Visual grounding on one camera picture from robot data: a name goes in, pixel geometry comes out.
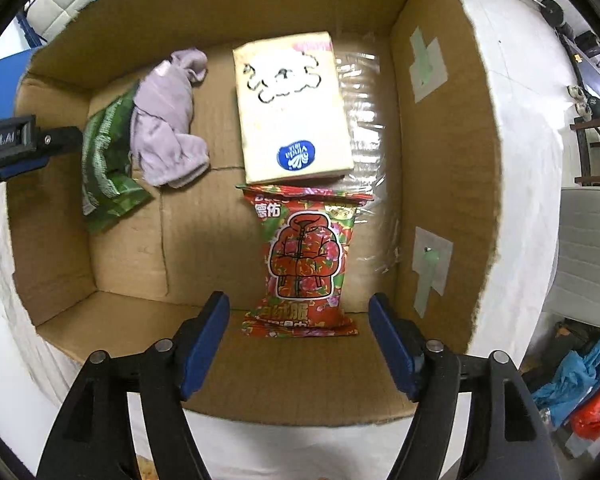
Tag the wooden chair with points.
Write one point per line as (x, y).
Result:
(596, 147)

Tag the cream tissue pack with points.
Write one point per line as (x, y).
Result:
(290, 105)

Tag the large cardboard box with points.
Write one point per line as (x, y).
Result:
(525, 160)

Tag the blue board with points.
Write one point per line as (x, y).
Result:
(2, 57)

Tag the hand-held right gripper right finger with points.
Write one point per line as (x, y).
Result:
(391, 346)

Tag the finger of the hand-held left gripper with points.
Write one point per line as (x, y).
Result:
(50, 144)

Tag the red floral snack packet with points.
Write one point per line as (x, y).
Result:
(304, 260)

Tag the green snack packet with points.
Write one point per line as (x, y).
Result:
(107, 160)

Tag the lilac cloth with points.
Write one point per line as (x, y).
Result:
(170, 120)

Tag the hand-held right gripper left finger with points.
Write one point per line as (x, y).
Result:
(207, 341)

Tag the red plastic bag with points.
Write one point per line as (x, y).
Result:
(597, 412)

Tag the white cabinet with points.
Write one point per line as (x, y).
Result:
(591, 250)

